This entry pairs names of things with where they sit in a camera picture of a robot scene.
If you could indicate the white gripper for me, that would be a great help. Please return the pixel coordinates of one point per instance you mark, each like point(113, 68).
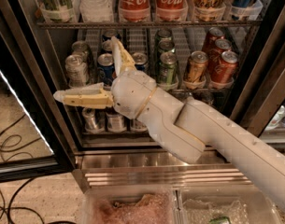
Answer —
point(132, 92)

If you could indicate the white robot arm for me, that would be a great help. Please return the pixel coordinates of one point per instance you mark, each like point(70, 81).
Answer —
point(183, 129)

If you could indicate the front left Pepsi can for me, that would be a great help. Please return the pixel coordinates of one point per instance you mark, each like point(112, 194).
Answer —
point(105, 68)

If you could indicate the pepsi can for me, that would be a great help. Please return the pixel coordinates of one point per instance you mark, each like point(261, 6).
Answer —
point(141, 61)
point(105, 68)
point(106, 47)
point(109, 33)

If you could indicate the middle left Pepsi can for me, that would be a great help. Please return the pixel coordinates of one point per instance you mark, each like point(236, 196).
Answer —
point(106, 47)

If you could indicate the front silver can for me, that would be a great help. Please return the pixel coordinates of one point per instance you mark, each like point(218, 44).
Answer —
point(77, 71)

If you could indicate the right Pepsi can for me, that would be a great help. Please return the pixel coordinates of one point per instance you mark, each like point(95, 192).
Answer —
point(141, 61)

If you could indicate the slim silver can bottom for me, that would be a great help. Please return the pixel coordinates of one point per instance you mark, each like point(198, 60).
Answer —
point(92, 120)

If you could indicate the rear silver can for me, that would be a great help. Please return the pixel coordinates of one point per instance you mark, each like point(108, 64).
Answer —
point(81, 47)

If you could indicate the rear left Pepsi can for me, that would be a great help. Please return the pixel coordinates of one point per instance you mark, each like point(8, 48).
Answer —
point(109, 33)

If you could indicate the front green can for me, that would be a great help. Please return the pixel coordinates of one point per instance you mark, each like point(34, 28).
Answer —
point(167, 68)

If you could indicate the middle green can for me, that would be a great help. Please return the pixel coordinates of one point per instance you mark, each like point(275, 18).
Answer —
point(165, 46)

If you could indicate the rear green can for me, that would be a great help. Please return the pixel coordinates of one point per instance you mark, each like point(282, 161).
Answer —
point(163, 34)

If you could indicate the left Coca-Cola can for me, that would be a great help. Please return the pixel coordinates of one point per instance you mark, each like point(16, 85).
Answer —
point(134, 10)

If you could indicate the coca-cola can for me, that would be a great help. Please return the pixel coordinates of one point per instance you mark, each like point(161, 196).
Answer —
point(169, 10)
point(134, 10)

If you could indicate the gold orange can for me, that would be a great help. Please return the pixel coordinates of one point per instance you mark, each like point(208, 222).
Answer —
point(196, 66)

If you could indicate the open glass fridge door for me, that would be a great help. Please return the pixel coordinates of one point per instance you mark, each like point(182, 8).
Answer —
point(34, 138)

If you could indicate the right Coca-Cola can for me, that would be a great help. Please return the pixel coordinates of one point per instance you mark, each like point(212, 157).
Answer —
point(169, 10)

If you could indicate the bottom gold can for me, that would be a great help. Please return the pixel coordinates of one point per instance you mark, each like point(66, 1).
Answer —
point(207, 98)

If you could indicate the rear red can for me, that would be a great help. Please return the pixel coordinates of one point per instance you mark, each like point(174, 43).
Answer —
point(212, 35)

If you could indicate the red can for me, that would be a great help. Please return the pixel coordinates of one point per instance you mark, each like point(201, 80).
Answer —
point(219, 46)
point(212, 35)
point(225, 68)

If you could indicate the front red can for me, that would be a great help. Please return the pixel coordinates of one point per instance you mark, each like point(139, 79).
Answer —
point(225, 68)

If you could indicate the middle red can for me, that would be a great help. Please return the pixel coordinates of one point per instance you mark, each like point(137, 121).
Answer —
point(219, 46)

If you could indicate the right glass fridge door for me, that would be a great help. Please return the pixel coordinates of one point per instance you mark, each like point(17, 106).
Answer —
point(265, 116)

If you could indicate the green can in bin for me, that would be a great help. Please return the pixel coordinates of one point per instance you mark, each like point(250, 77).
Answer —
point(220, 220)

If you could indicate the left tea bottle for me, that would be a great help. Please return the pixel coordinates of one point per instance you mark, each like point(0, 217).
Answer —
point(115, 122)

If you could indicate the tea bottle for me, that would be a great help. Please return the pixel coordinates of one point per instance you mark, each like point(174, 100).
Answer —
point(115, 122)
point(137, 126)

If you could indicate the right tea bottle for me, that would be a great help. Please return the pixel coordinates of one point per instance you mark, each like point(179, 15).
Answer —
point(137, 126)

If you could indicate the clear ribbed water bottle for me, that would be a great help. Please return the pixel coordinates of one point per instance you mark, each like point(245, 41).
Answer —
point(96, 10)

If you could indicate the left clear plastic bin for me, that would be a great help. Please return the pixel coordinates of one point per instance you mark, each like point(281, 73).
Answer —
point(150, 204)

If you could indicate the clear plastic bin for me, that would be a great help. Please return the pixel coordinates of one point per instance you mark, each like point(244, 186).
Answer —
point(243, 204)
point(150, 204)

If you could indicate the right clear plastic bin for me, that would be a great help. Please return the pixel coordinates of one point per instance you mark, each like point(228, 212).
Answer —
point(243, 204)

